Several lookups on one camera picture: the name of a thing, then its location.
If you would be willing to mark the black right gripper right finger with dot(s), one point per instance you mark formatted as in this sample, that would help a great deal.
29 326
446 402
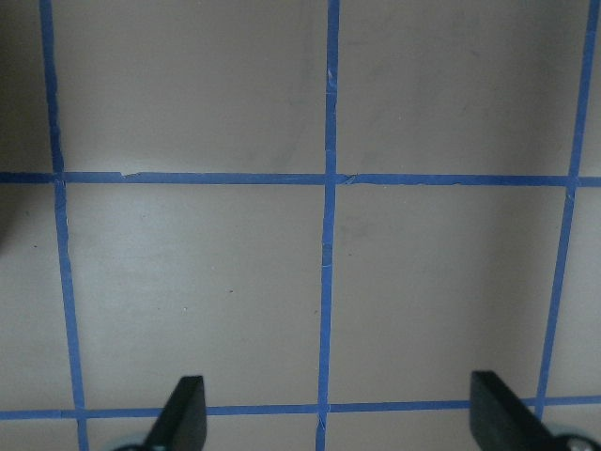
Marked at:
499 421

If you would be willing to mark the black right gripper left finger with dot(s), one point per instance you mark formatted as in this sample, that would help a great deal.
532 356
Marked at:
182 424

